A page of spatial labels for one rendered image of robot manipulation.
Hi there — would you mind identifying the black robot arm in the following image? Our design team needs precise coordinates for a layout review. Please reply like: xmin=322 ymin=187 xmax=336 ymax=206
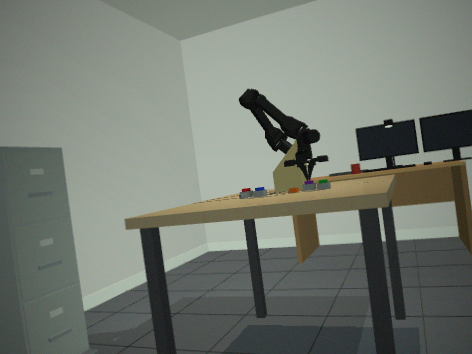
xmin=239 ymin=89 xmax=320 ymax=162

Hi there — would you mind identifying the blue button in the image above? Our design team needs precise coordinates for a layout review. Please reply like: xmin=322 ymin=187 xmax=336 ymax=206
xmin=253 ymin=187 xmax=267 ymax=197

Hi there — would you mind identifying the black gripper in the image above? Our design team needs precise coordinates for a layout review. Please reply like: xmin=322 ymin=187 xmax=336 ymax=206
xmin=284 ymin=144 xmax=329 ymax=181

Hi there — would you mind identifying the green button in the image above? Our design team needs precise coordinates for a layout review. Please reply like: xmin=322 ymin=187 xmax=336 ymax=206
xmin=317 ymin=179 xmax=331 ymax=190

